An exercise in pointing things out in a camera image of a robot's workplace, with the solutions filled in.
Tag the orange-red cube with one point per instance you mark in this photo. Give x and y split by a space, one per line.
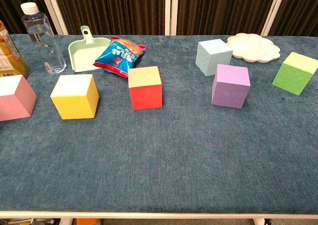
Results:
145 97

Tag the light blue cube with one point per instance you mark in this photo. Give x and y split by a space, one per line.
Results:
211 61

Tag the purple cube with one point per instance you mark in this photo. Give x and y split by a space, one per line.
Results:
229 91

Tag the yellow cube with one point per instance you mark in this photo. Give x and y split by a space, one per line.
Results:
74 103

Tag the green cube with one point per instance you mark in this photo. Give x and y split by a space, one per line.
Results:
290 79

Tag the pink cube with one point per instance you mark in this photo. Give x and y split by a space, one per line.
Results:
15 105

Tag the blue table cloth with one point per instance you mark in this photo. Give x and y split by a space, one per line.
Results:
159 148

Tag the blue snack bag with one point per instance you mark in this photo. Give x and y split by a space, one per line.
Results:
119 58

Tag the mint green dustpan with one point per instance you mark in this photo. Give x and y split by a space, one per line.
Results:
82 56

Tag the white flower-shaped paint palette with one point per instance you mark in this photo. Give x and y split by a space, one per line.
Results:
253 48

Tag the clear plastic water bottle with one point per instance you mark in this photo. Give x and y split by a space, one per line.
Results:
44 43

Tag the amber tea bottle yellow label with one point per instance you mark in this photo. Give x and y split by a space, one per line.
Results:
10 58

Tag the white table frame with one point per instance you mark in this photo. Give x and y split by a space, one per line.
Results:
159 215

